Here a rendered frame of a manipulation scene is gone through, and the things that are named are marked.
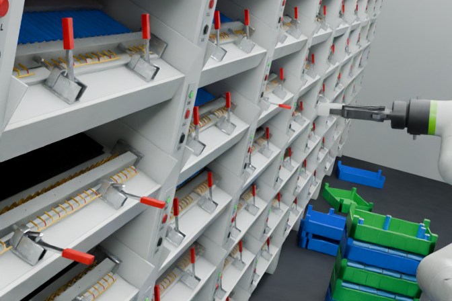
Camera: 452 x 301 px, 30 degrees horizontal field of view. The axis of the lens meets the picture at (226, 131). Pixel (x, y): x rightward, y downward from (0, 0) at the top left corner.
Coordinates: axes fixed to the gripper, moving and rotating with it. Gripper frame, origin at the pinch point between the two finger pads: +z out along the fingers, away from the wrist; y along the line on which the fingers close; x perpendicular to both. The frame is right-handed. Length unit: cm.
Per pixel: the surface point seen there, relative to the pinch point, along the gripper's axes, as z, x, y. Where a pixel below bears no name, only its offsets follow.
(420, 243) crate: -28, -54, 68
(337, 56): 17, 1, 185
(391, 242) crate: -18, -55, 67
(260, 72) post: 14.7, 11.1, -25.2
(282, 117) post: 20, -10, 45
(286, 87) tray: 19.1, 0.0, 44.5
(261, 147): 23.0, -16.9, 25.9
